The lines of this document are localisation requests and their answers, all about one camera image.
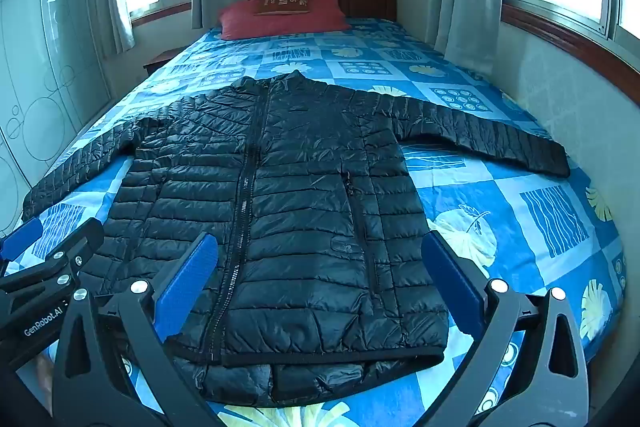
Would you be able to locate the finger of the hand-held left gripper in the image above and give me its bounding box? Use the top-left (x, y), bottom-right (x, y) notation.
top-left (0, 217), bottom-right (44, 264)
top-left (0, 218), bottom-right (106, 297)

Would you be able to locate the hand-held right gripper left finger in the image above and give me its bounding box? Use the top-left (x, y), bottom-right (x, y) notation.
top-left (52, 232), bottom-right (231, 427)

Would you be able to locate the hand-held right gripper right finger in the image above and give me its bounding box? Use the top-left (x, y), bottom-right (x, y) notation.
top-left (421, 231), bottom-right (591, 427)

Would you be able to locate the black puffer jacket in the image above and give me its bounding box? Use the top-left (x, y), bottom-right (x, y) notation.
top-left (22, 69), bottom-right (571, 408)

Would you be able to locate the blue patterned bed sheet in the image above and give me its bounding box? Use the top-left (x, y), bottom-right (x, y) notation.
top-left (15, 17), bottom-right (628, 427)

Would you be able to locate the wardrobe with patterned glass door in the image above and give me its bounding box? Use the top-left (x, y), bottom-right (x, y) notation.
top-left (0, 0), bottom-right (119, 228)

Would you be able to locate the brown wooden nightstand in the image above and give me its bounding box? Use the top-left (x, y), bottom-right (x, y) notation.
top-left (143, 48), bottom-right (187, 76)

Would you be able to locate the wooden window sill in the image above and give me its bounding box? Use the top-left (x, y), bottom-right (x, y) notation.
top-left (131, 2), bottom-right (193, 26)
top-left (500, 4), bottom-right (640, 80)

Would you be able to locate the red pillow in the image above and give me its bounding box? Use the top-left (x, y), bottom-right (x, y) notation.
top-left (217, 0), bottom-right (351, 41)

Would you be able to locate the small brown cushion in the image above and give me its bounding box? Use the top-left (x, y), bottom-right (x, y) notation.
top-left (254, 0), bottom-right (313, 15)

